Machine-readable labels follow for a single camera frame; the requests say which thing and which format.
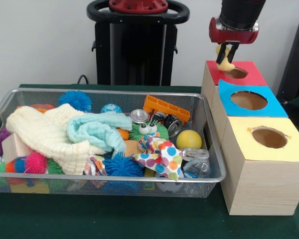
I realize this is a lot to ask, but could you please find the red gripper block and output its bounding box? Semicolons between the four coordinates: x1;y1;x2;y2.
208;16;260;65

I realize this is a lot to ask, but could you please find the yellow plush toy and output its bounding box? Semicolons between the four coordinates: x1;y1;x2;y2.
215;44;236;73

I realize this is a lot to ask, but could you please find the wooden box with three holes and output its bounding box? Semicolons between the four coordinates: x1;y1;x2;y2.
200;60;299;216

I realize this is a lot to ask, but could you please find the clear plastic bottle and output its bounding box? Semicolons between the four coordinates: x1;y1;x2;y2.
183;148;212;179

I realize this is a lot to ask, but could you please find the white polka dot cloth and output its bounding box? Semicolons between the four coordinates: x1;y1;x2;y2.
132;135;186;181

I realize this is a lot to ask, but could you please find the orange toy building brick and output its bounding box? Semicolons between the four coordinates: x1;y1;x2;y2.
142;95;191;122

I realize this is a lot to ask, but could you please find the shallow wire mesh bin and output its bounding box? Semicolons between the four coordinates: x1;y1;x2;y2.
0;87;227;199

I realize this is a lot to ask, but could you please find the light teal cloth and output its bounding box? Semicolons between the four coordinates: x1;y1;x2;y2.
66;111;133;156

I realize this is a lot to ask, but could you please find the cream knitted cloth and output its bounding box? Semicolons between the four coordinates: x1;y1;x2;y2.
6;103;108;175

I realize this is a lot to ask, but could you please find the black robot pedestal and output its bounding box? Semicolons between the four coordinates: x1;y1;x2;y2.
86;0;190;87

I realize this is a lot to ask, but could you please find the yellow tennis ball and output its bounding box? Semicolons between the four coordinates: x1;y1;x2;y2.
176;129;202;150

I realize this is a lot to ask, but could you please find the black crushed drink can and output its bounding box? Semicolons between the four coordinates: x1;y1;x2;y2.
151;112;183;137

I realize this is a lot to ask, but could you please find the green spiky ball with eyes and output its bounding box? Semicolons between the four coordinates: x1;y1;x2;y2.
129;119;169;140

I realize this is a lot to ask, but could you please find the black flat panel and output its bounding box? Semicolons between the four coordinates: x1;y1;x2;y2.
276;16;299;102

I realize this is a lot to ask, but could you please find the black cable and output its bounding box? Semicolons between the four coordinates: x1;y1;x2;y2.
77;74;91;86

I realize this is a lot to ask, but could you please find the blue spiky rubber ball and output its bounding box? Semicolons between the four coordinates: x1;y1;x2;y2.
103;151;145;177
58;90;93;113

